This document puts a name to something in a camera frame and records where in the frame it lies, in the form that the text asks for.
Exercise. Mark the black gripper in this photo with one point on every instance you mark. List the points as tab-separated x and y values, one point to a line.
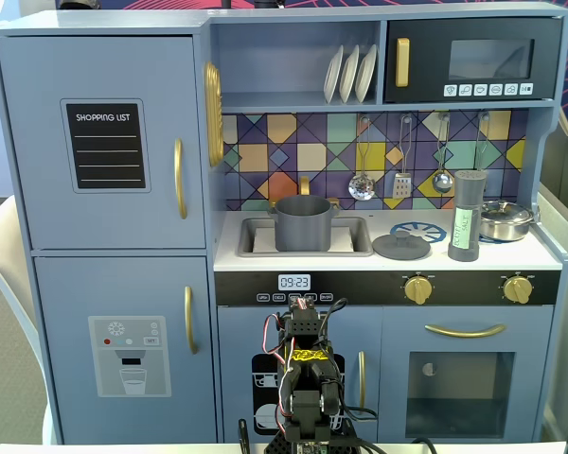
299	309

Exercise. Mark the gray salt shaker green label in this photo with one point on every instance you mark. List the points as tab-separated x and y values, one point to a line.
468	198

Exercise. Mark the gold toy faucet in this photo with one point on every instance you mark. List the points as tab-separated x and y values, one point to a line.
305	185

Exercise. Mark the gray plastic pot lid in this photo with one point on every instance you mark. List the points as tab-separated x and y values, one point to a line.
401	246

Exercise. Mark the steel pot with lid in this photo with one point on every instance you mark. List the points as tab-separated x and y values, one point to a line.
506	220

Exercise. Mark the gray partition panel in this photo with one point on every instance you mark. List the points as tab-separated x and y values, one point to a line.
563	213

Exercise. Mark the white toy plate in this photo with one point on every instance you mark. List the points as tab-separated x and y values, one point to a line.
332	78
348	75
365	73

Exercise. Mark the metal skimmer spoon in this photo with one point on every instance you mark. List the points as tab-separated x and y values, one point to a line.
361	187

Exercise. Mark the metal slotted spatula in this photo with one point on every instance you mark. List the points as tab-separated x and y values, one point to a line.
402	186

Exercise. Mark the black microwave door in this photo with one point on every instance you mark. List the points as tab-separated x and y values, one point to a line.
426	57

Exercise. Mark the blue oven door with window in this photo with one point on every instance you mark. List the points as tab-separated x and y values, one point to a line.
397	378

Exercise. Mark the gold stove knob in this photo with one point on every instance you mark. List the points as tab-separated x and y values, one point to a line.
517	289
417	289

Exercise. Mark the gray plastic pot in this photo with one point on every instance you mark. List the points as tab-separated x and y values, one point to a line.
303	227

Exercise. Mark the gray toy sink basin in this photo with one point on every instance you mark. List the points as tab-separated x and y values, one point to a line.
361	236

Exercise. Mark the metal ladle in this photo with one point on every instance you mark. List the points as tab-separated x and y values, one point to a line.
441	182

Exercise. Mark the white chair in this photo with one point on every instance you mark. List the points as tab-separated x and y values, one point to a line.
0	246

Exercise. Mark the blue toy kitchen unit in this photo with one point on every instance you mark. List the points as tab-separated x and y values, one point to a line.
298	71

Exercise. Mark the metal hanging utensil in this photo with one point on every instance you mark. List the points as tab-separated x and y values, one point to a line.
482	156

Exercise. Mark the blue fridge door with dispenser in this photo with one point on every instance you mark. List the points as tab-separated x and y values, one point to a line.
66	293

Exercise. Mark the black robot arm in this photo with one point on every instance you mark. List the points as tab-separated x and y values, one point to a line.
307	406

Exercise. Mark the blue fridge door with chalkboard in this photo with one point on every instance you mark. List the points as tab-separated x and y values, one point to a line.
38	189

